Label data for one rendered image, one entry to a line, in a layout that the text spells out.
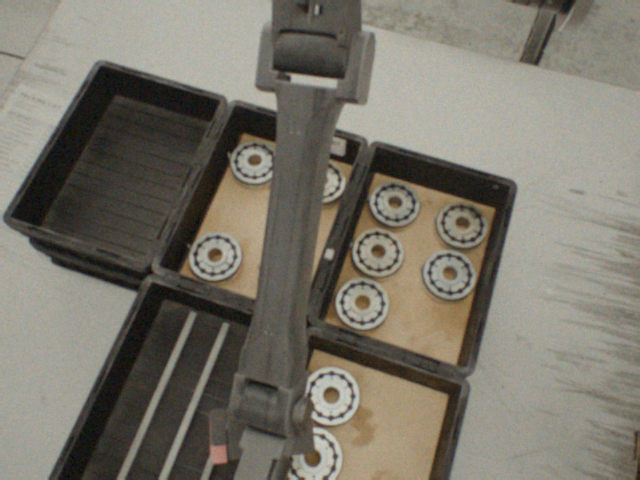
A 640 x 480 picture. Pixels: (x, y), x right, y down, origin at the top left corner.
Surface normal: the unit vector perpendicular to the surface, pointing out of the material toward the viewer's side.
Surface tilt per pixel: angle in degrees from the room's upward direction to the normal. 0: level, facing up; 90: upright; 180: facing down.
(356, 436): 0
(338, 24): 51
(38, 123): 0
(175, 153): 0
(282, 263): 36
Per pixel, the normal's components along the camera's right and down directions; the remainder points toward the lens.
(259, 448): -0.13, -0.54
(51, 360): 0.01, -0.39
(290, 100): -0.30, 0.14
